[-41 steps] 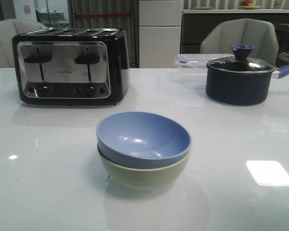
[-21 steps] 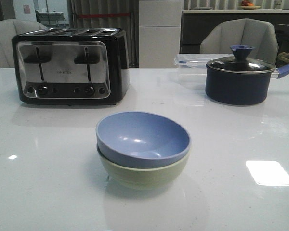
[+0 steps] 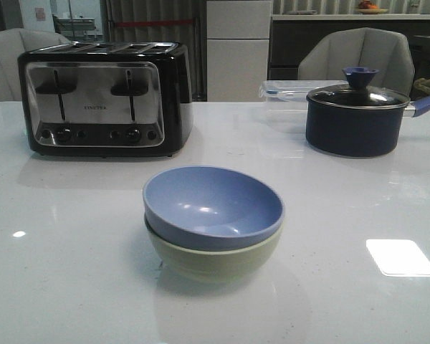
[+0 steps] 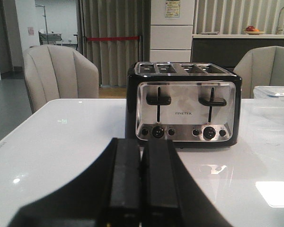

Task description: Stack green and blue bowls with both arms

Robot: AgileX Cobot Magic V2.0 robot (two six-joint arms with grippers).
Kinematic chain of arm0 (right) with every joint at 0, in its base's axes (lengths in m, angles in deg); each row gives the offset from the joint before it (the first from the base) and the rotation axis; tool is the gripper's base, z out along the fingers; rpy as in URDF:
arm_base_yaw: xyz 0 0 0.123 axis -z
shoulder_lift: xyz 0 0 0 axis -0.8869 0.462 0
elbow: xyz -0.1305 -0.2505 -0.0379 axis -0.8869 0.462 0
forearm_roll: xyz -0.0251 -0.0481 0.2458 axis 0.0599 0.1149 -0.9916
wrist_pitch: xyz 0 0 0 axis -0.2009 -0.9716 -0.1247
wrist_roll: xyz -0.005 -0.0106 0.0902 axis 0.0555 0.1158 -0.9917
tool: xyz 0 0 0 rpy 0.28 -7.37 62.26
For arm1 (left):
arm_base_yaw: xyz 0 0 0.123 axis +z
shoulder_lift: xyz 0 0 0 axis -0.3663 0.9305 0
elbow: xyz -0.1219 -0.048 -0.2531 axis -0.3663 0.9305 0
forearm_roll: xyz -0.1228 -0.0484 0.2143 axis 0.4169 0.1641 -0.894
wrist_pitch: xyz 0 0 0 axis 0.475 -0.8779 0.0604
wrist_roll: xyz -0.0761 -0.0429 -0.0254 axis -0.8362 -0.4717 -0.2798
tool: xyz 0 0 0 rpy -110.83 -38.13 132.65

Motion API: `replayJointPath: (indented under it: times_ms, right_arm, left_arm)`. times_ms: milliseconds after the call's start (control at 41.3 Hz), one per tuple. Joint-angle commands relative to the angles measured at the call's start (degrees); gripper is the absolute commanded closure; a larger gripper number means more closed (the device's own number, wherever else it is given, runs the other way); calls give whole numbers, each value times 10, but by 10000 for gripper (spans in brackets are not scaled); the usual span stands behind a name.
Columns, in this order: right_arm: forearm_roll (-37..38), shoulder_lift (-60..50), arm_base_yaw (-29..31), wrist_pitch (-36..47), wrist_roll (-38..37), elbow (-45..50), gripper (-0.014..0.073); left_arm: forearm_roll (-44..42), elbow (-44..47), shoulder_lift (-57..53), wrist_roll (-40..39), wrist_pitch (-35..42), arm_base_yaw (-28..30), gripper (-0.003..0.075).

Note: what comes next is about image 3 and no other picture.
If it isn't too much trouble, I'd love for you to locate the black chrome four-slot toaster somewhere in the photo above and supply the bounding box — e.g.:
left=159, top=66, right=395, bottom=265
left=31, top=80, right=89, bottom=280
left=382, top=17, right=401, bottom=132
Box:
left=18, top=42, right=193, bottom=157

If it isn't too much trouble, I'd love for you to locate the blue bowl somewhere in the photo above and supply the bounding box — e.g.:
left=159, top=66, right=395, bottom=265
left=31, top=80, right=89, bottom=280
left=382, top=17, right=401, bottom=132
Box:
left=143, top=166, right=285, bottom=252

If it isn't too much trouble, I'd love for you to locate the grey chair left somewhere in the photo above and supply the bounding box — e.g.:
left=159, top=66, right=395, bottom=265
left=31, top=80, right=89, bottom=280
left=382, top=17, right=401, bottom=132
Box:
left=0, top=28, right=69, bottom=102

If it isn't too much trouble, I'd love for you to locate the dark blue saucepan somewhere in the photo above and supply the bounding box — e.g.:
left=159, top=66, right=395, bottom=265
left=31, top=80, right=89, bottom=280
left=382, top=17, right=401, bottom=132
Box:
left=305, top=96, right=430, bottom=158

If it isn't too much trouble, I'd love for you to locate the clear plastic food container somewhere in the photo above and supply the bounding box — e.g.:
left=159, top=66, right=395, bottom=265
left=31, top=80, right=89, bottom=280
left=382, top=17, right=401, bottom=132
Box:
left=259, top=80, right=347, bottom=134

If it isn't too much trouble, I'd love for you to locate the dark counter with white top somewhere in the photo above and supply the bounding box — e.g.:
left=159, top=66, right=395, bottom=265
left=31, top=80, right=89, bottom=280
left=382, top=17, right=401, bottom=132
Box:
left=268, top=14, right=430, bottom=90

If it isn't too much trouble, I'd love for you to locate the glass pot lid blue knob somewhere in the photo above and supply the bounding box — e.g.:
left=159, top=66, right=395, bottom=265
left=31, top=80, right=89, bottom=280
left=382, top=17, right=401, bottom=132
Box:
left=307, top=67, right=410, bottom=109

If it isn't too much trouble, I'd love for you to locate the grey chair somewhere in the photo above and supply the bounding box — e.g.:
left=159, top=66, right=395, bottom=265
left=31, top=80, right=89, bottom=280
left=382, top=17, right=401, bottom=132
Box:
left=0, top=28, right=69, bottom=102
left=297, top=27, right=415, bottom=95

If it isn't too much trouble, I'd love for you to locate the green bowl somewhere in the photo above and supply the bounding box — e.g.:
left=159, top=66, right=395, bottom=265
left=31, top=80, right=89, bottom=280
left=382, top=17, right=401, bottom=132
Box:
left=144, top=217, right=285, bottom=283

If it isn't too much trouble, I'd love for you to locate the grey chair right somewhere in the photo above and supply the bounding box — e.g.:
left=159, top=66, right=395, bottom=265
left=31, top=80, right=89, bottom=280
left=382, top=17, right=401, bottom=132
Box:
left=297, top=27, right=415, bottom=95

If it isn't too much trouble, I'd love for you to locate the fruit bowl on counter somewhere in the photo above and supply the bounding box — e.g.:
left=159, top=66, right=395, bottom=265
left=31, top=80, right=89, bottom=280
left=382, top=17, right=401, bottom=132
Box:
left=355, top=0, right=388, bottom=14

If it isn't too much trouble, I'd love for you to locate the white cabinet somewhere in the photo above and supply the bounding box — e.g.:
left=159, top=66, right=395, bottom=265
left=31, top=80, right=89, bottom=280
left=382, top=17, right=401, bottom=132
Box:
left=206, top=1, right=273, bottom=102

